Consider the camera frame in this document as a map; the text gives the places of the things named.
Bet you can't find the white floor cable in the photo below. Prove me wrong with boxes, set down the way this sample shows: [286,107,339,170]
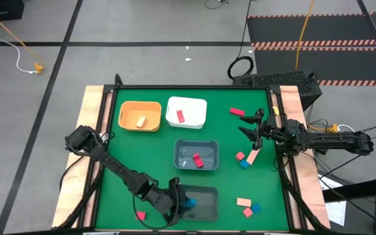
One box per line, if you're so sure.
[0,0,37,74]

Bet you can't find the black floor box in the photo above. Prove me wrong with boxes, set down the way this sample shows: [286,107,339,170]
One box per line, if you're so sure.
[0,0,25,24]

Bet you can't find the black striped floor mat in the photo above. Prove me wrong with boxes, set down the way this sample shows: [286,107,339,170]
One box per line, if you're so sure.
[247,12,376,50]
[251,40,376,87]

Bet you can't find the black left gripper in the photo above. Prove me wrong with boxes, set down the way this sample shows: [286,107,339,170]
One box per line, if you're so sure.
[164,177,194,227]

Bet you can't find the green table mat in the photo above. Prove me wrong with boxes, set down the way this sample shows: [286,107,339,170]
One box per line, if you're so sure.
[95,87,290,231]

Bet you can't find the black table frame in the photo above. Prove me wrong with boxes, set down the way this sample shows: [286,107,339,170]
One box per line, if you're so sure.
[57,73,329,235]

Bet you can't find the white paper sheet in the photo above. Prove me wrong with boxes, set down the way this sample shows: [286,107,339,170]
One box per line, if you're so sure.
[324,199,348,227]
[318,174,343,192]

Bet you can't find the yellow floor cable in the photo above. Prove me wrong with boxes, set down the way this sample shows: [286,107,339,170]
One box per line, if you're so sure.
[294,0,316,70]

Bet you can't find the black floor beam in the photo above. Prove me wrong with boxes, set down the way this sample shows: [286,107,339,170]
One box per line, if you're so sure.
[322,176,376,202]

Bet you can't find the long light wood block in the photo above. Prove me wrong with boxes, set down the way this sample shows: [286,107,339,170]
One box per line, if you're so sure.
[245,148,261,166]

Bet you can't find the white plastic bin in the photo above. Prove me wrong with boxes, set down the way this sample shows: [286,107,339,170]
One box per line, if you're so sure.
[165,96,208,130]

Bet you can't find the orange plastic bin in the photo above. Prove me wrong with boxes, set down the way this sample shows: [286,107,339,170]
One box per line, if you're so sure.
[117,101,163,133]

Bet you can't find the long red block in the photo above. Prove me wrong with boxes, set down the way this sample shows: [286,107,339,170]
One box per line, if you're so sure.
[229,107,246,118]

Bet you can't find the black perforated computer case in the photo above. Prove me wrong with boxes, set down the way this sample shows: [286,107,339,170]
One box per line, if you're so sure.
[232,69,322,110]

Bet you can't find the clear dark plastic bin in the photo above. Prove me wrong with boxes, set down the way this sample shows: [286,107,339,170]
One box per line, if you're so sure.
[174,184,220,223]

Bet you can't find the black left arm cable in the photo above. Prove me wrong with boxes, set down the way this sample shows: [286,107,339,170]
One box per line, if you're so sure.
[131,191,176,229]

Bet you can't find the coiled black floor cable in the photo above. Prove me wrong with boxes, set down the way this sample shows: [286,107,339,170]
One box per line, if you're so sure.
[227,0,255,81]

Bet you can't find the orange floor cable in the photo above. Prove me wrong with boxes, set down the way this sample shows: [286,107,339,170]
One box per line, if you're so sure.
[0,3,44,66]

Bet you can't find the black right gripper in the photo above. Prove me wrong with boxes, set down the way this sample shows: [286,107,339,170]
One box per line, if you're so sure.
[238,108,275,151]

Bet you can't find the gray plastic bin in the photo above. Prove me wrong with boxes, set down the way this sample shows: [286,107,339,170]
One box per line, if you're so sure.
[173,138,220,172]

